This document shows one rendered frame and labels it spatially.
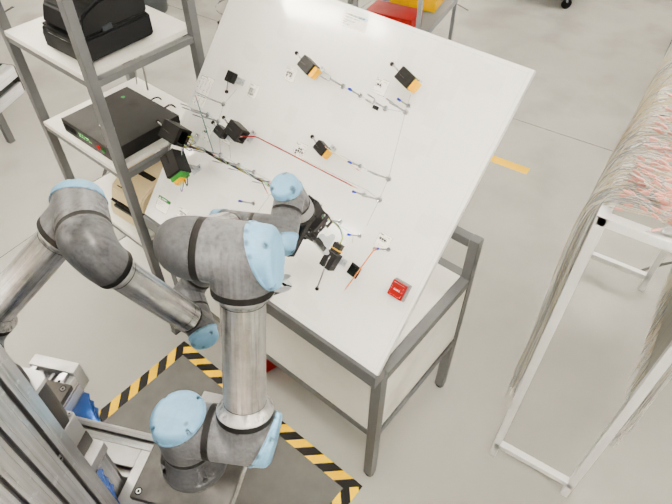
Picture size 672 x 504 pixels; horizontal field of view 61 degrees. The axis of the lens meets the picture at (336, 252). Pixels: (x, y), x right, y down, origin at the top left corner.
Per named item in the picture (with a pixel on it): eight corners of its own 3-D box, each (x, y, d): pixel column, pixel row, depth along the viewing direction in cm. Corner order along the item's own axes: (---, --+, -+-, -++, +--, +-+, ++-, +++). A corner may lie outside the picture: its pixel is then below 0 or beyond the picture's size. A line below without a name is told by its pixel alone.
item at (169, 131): (177, 118, 226) (149, 109, 213) (207, 136, 218) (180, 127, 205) (171, 133, 227) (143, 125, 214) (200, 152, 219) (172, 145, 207)
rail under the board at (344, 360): (374, 389, 186) (375, 379, 181) (146, 227, 237) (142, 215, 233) (384, 378, 189) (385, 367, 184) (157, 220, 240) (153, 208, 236)
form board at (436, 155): (147, 213, 234) (144, 213, 233) (244, -32, 214) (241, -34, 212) (379, 375, 183) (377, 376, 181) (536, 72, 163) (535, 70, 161)
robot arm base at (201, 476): (214, 500, 126) (206, 482, 119) (150, 484, 129) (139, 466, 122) (237, 437, 137) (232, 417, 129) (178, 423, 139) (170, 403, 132)
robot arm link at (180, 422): (170, 412, 130) (156, 381, 120) (228, 420, 129) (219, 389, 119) (151, 463, 122) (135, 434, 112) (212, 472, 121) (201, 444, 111)
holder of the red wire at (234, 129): (238, 115, 211) (219, 108, 202) (260, 136, 206) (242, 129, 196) (231, 126, 212) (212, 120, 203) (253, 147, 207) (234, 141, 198)
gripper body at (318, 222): (334, 224, 162) (323, 204, 151) (314, 246, 161) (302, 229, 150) (314, 210, 165) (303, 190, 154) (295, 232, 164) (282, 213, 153)
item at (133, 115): (116, 166, 224) (111, 152, 219) (65, 132, 239) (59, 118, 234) (182, 128, 241) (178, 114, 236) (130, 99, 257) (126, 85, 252)
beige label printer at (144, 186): (144, 234, 254) (132, 200, 240) (112, 214, 263) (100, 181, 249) (193, 197, 271) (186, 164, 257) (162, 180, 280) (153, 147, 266)
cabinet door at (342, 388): (365, 430, 218) (370, 376, 190) (262, 353, 242) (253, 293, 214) (369, 426, 220) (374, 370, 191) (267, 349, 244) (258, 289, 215)
